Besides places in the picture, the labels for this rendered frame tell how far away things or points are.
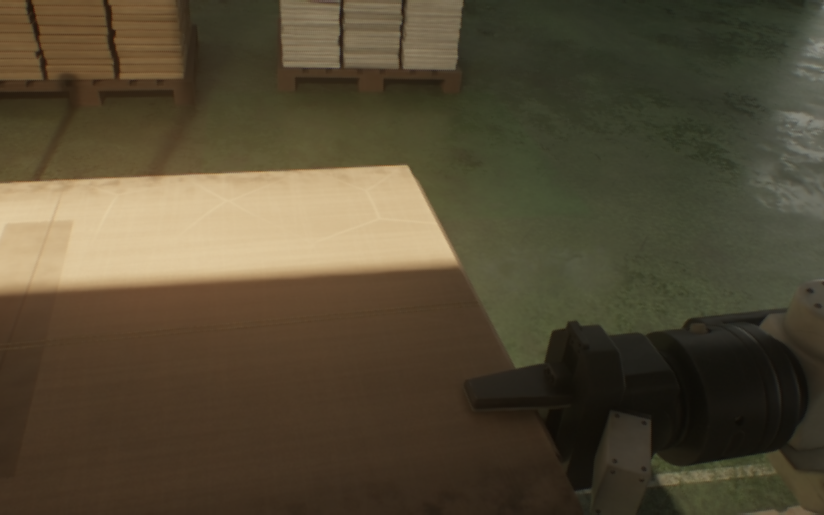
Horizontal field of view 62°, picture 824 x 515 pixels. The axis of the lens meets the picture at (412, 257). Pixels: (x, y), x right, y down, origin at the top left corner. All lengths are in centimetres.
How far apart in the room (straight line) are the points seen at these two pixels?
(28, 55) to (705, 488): 359
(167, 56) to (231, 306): 357
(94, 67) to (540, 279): 259
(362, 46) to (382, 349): 381
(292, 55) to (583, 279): 228
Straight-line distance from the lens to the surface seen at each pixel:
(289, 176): 64
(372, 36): 420
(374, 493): 37
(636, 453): 41
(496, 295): 255
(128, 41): 401
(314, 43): 419
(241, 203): 60
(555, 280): 269
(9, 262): 56
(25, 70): 415
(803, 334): 52
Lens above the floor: 149
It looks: 34 degrees down
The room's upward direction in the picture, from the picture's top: 5 degrees clockwise
